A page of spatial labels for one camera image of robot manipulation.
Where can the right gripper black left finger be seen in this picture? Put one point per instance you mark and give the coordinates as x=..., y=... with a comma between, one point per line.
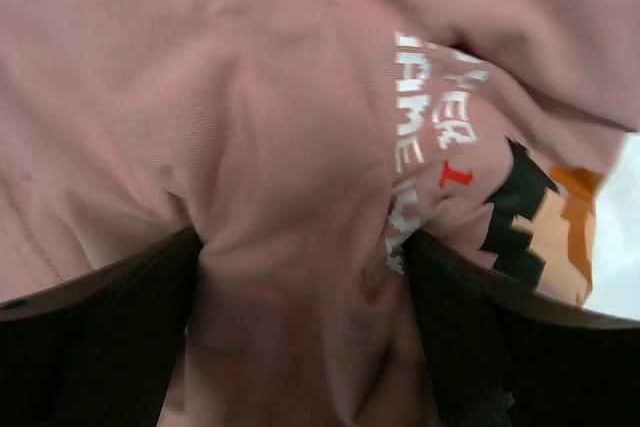
x=99, y=350

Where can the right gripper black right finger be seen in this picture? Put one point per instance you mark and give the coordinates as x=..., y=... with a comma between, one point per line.
x=499, y=354

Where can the pink printed t shirt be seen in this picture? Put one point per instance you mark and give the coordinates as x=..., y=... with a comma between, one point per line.
x=305, y=140

